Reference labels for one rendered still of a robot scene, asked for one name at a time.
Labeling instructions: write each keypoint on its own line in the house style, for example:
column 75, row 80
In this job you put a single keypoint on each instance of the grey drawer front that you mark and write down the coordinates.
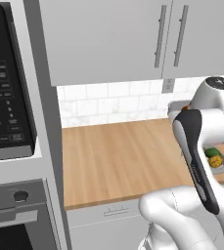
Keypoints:
column 87, row 213

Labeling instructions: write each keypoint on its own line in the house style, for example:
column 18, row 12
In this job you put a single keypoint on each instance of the yellow squash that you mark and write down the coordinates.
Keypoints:
column 215, row 161

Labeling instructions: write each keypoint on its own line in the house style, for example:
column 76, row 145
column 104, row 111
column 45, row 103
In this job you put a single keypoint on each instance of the green avocado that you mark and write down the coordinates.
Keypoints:
column 212, row 152

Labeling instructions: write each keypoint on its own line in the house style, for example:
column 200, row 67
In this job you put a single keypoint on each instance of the grey base cupboard door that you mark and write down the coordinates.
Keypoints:
column 107, row 237

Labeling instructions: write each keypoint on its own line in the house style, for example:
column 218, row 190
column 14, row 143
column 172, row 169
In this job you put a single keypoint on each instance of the wide grey cupboard door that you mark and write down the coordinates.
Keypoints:
column 100, row 39

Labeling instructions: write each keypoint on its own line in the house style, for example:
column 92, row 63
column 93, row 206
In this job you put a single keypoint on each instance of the grey built-in oven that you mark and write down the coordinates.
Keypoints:
column 6, row 228

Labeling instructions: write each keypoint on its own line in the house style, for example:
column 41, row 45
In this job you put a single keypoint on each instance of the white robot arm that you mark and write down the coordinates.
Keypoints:
column 182, row 215

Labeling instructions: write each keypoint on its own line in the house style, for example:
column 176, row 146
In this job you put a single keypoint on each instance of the black microwave oven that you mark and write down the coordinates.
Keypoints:
column 2, row 97

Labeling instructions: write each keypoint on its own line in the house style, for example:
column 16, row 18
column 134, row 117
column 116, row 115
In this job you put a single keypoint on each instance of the black oven knob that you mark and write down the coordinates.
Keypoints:
column 20, row 196

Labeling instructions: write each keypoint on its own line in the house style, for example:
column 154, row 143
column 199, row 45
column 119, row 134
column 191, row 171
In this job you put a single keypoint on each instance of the narrow grey cupboard door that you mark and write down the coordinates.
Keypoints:
column 211, row 35

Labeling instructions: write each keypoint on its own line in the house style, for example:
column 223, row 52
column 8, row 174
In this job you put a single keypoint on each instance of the orange chicken drumstick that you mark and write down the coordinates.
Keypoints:
column 185, row 107

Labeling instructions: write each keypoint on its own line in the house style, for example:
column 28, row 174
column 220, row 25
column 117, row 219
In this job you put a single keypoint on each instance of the grey wall socket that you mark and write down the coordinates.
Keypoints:
column 168, row 85

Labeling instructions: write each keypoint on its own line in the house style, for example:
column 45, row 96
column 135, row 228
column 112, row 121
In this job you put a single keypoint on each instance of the grey meat container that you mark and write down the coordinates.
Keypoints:
column 174, row 106

